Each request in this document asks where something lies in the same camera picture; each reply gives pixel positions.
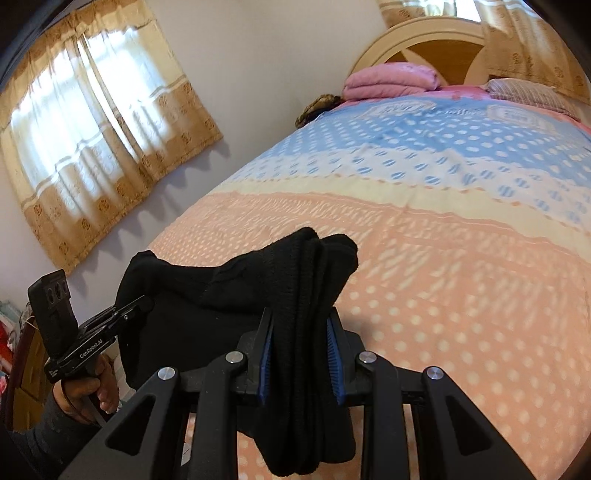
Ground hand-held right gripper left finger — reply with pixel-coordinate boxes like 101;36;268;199
58;308;274;480

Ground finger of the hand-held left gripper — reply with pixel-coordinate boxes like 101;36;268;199
79;295;155;343

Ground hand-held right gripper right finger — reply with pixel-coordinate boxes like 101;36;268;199
327;310;536;480

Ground black pants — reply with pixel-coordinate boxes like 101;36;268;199
115;227;359;477

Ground person's left forearm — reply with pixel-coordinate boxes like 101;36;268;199
0;390;101;480

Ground person's left hand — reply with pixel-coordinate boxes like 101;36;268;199
53;353;122;425

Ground colourful clutter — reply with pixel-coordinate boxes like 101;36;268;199
0;299;26;386

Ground brown wooden cabinet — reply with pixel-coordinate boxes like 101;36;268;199
9;318;52;432

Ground polka dot bedspread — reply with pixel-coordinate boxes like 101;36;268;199
150;95;591;480

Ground brown patterned cushion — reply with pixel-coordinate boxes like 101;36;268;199
295;93;343;129

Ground folded pink blanket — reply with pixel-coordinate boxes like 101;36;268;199
343;62;441;101

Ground pink bed sheet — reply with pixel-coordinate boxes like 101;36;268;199
406;84;591;136

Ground cream wooden headboard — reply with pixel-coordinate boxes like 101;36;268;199
353;16;490;88

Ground striped pillow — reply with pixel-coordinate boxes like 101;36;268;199
487;78;583;121

